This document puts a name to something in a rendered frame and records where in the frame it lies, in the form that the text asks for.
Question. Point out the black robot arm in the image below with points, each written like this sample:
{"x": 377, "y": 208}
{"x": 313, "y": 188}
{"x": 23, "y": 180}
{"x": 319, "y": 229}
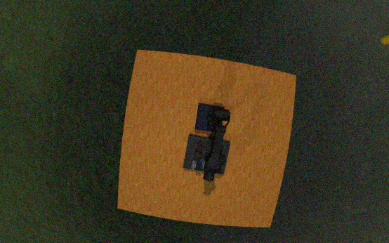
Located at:
{"x": 213, "y": 164}

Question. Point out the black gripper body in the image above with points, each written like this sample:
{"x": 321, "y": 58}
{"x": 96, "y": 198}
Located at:
{"x": 198, "y": 155}

